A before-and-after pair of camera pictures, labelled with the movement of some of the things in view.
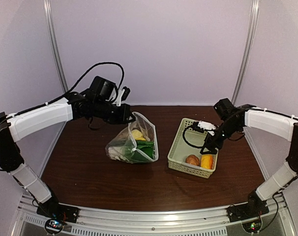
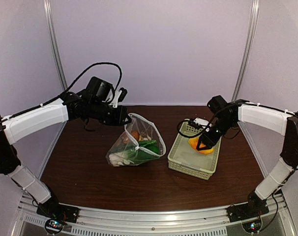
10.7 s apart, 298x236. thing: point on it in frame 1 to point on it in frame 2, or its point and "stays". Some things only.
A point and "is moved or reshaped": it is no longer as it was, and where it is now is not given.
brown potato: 192,159 to 135,134
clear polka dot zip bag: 137,143 is moved or reshaped
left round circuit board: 53,226 stays
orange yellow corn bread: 206,162 to 193,141
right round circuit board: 253,226 stays
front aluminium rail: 212,220 stays
